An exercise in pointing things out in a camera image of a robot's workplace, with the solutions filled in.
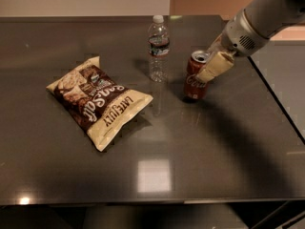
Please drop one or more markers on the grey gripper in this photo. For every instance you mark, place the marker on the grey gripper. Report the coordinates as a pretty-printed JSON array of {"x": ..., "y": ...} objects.
[{"x": 238, "y": 39}]

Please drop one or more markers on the red coke can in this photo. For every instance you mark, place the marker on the red coke can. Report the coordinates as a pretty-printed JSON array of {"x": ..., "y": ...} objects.
[{"x": 193, "y": 88}]

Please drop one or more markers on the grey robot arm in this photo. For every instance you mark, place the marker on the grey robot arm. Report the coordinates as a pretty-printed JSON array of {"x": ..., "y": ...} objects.
[{"x": 269, "y": 17}]

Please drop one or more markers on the clear plastic water bottle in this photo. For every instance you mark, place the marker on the clear plastic water bottle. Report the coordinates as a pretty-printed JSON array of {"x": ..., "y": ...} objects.
[{"x": 158, "y": 48}]

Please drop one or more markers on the brown and cream chip bag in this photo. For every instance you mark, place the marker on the brown and cream chip bag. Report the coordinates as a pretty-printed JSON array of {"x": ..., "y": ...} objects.
[{"x": 98, "y": 105}]

